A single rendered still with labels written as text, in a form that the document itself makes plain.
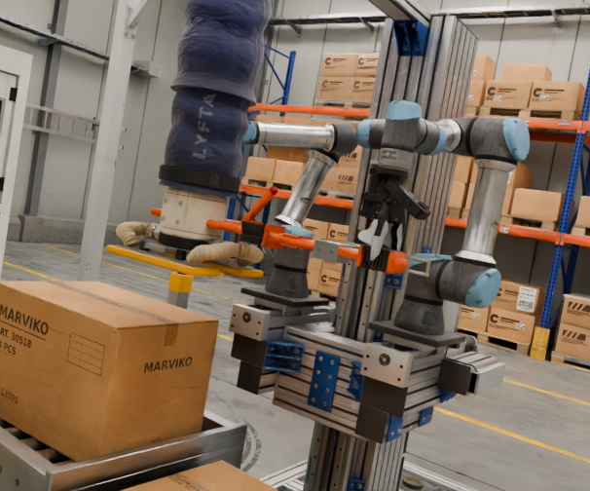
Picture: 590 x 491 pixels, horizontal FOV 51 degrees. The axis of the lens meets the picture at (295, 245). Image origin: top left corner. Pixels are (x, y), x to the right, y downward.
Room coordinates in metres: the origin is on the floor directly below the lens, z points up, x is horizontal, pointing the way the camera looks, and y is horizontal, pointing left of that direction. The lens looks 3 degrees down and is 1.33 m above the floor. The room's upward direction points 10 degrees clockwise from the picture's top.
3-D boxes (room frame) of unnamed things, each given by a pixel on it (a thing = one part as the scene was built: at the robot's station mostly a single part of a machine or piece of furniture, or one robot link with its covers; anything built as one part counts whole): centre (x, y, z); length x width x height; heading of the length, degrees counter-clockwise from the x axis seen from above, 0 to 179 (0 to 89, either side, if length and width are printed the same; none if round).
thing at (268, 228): (1.61, 0.09, 1.25); 0.10 x 0.08 x 0.06; 146
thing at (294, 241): (1.74, 0.06, 1.25); 0.93 x 0.30 x 0.04; 56
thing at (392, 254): (1.41, -0.20, 1.25); 0.08 x 0.07 x 0.05; 56
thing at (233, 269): (1.83, 0.24, 1.15); 0.34 x 0.10 x 0.05; 56
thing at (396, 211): (1.43, -0.18, 1.39); 0.09 x 0.08 x 0.12; 55
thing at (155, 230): (1.75, 0.30, 1.19); 0.34 x 0.25 x 0.06; 56
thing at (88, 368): (1.95, 0.55, 0.75); 0.60 x 0.40 x 0.40; 56
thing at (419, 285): (1.86, -0.41, 1.20); 0.13 x 0.12 x 0.14; 48
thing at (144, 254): (1.68, 0.35, 1.15); 0.34 x 0.10 x 0.05; 56
